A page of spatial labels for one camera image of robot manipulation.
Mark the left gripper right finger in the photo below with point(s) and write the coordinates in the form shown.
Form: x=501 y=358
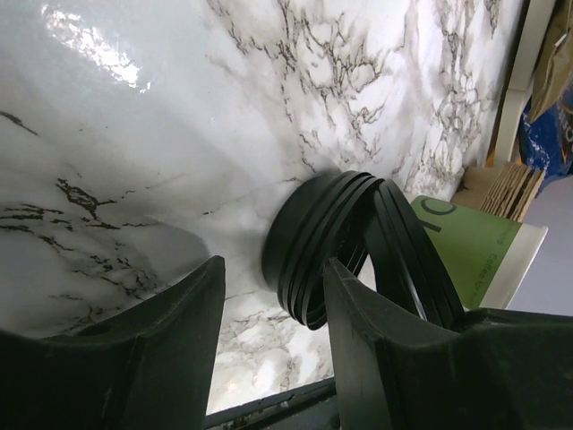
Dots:
x=502 y=370

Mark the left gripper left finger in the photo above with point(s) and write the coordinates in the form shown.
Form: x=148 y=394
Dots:
x=149 y=367

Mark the single green paper cup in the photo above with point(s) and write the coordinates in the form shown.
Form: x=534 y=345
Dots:
x=487 y=257

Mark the black plastic lid stack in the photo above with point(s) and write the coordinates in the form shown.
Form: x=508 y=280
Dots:
x=325 y=217

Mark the single black plastic lid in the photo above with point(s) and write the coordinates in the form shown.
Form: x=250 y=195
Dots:
x=408 y=270

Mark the rear brown pulp cup carrier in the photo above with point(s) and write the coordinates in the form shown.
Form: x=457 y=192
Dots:
x=504 y=191

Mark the blue doritos chips bag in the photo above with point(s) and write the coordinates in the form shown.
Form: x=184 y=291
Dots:
x=546 y=143

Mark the cream black tiered shelf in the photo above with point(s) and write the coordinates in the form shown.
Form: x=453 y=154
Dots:
x=532 y=25

